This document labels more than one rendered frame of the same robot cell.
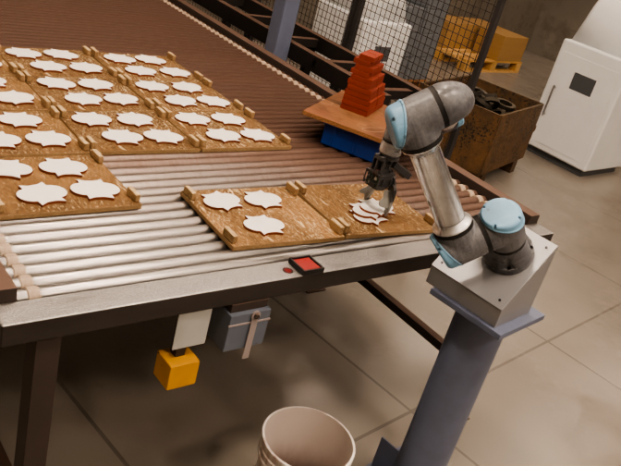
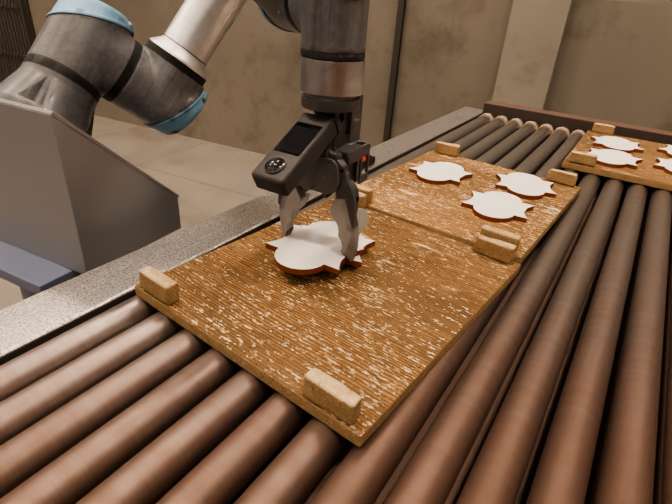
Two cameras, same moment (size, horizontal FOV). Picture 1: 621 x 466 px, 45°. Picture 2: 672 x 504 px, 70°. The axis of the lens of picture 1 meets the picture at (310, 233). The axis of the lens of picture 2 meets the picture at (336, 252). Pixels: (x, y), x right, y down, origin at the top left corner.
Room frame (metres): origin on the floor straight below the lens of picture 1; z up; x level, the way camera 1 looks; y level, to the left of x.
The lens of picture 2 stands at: (2.97, -0.31, 1.28)
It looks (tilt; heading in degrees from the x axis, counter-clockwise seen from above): 29 degrees down; 165
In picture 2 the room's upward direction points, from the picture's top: 4 degrees clockwise
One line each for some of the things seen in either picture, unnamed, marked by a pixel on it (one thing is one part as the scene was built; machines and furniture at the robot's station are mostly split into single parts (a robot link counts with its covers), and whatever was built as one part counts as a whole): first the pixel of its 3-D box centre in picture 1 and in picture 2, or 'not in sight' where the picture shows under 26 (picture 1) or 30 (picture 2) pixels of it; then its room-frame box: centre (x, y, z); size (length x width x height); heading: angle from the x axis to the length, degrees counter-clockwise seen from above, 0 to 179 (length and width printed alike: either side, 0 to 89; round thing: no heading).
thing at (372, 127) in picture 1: (376, 120); not in sight; (3.17, -0.14, 1.03); 0.50 x 0.50 x 0.02; 75
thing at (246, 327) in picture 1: (238, 323); not in sight; (1.78, 0.12, 0.77); 0.14 x 0.11 x 0.18; 134
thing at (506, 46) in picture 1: (471, 43); not in sight; (10.75, -1.44, 0.25); 1.38 x 0.96 x 0.50; 140
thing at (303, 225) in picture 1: (262, 215); (465, 194); (2.15, 0.16, 0.93); 0.41 x 0.35 x 0.02; 131
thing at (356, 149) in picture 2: (383, 170); (331, 143); (2.38, -0.18, 1.10); 0.09 x 0.08 x 0.12; 136
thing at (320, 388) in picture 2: not in sight; (332, 395); (2.66, -0.23, 0.95); 0.06 x 0.02 x 0.03; 39
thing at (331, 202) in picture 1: (364, 209); (343, 278); (2.43, -0.16, 0.93); 0.41 x 0.35 x 0.02; 129
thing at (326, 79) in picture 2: (392, 148); (329, 77); (2.38, -0.18, 1.18); 0.08 x 0.08 x 0.05
